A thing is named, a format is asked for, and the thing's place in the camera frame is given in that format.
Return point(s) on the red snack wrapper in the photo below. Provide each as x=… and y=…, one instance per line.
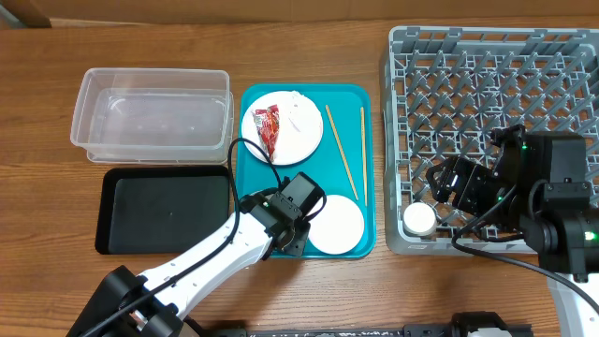
x=267, y=123

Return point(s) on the white paper cup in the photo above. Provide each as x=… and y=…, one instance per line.
x=419, y=219

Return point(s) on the teal plastic tray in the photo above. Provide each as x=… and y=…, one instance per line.
x=325, y=165

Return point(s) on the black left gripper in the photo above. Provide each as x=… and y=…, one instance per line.
x=298, y=246

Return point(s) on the white tissue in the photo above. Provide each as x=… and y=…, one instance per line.
x=296, y=111

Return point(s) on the wooden chopstick left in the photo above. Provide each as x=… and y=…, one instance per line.
x=341, y=152

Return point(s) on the wooden chopstick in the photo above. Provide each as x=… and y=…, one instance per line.
x=341, y=152
x=364, y=155

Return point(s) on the wooden chopstick right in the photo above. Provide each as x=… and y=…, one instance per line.
x=364, y=155

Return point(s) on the large white plate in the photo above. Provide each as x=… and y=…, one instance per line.
x=291, y=146

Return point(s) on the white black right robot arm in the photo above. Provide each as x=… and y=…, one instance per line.
x=538, y=189

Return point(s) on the black table clamp mount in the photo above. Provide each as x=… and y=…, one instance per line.
x=469, y=324

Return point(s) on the grey dish rack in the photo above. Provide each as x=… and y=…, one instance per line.
x=444, y=88

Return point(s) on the black waste tray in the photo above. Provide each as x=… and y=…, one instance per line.
x=160, y=210

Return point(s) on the small white plate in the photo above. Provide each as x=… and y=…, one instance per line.
x=338, y=228

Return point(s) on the black rail at table edge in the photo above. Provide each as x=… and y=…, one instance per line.
x=240, y=332

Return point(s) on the clear plastic bin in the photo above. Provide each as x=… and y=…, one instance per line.
x=134, y=115

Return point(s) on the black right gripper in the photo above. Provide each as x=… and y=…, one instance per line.
x=474, y=175

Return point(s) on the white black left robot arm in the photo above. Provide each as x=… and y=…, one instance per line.
x=158, y=300

